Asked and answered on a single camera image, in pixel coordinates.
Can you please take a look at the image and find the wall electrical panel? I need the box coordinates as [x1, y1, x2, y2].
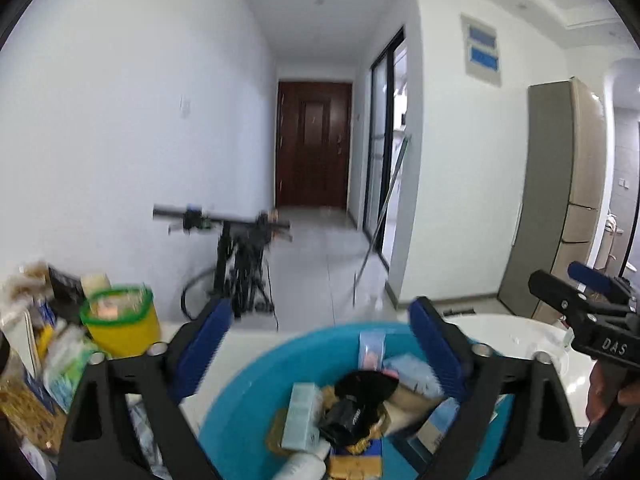
[460, 14, 502, 87]

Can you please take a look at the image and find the person's right hand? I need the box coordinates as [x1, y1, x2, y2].
[586, 361, 640, 422]

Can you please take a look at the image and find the metal mop pole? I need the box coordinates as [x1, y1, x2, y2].
[352, 134, 412, 308]

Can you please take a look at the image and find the cream square box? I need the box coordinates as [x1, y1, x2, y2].
[383, 386, 444, 436]

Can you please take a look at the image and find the black cat paw plush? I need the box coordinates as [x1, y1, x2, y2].
[334, 370, 399, 408]

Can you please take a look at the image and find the gold blue foil packet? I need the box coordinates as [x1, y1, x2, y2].
[328, 439, 383, 480]

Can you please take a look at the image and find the pale green tall carton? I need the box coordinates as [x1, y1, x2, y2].
[281, 382, 323, 452]

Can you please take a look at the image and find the gold glitter bag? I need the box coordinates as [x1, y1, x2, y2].
[1, 376, 66, 455]

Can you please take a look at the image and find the white small bottle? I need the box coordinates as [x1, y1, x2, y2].
[272, 453, 326, 480]

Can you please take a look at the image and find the yellow bucket green rim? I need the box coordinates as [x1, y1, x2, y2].
[79, 285, 160, 358]

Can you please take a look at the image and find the black folding bicycle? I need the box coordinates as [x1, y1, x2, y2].
[152, 205, 293, 321]

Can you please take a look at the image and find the black zeesea box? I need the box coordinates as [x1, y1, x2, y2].
[318, 396, 378, 448]

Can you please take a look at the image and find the brown flat pouch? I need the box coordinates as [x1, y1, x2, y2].
[265, 408, 291, 457]

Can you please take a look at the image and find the black bag on floor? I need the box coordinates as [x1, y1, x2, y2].
[442, 308, 476, 318]

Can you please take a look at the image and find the large blue plastic basin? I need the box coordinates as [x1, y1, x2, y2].
[196, 320, 516, 480]

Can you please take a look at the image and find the green floral tissue box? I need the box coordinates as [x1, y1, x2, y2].
[42, 325, 99, 413]

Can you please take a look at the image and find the grey beige refrigerator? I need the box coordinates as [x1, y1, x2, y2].
[498, 77, 606, 324]

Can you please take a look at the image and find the dark wooden door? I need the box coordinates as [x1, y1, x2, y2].
[276, 80, 352, 210]

